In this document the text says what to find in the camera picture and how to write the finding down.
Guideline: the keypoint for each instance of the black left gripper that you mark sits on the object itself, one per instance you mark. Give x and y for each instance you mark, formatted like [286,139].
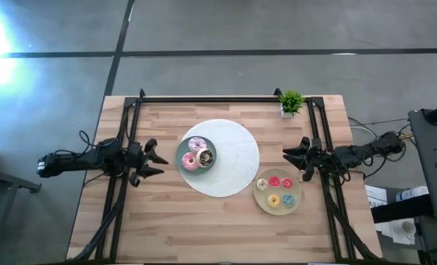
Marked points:
[137,158]

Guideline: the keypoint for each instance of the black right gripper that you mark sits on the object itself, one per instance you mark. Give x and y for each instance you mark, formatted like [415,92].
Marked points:
[317,156]

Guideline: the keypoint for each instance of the large lilac iced donut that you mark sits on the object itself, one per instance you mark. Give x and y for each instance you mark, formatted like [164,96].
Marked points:
[193,141]

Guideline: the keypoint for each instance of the large chocolate iced donut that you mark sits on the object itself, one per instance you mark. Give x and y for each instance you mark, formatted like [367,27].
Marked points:
[210,160]

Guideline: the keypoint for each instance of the small yellow iced donut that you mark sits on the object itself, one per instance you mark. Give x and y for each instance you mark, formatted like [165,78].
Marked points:
[270,203]

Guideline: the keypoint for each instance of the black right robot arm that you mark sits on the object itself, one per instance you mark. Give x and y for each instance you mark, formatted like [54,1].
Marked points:
[369,154]

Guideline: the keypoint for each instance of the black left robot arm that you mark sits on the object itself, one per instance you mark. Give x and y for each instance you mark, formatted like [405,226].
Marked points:
[74,162]

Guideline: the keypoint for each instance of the teal round plate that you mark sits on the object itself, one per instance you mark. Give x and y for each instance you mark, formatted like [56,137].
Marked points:
[180,149]

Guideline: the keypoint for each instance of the small potted green plant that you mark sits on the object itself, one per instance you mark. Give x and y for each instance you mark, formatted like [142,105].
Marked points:
[292,103]

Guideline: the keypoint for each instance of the beige round plate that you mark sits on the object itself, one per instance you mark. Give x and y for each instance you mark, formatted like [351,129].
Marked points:
[262,200]

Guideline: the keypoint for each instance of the white round placemat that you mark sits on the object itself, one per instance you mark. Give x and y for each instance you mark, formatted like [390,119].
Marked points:
[233,158]

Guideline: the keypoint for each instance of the white printed papers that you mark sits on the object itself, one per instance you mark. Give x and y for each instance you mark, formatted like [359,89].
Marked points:
[376,195]

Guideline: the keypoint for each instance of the black bar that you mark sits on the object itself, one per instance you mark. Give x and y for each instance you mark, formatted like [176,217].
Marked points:
[402,210]

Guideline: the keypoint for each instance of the white plastic bottle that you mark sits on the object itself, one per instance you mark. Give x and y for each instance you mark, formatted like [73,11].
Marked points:
[411,193]

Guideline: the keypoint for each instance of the white paper cup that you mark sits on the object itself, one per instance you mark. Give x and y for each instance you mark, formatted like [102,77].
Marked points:
[408,228]

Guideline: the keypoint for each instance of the black equipment stand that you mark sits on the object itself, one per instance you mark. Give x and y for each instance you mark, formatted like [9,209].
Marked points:
[435,154]

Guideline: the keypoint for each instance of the grey metal cart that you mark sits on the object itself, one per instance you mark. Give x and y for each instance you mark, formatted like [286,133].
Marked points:
[4,180]

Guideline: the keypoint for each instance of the black metal table frame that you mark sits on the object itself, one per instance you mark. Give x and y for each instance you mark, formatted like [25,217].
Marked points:
[222,99]

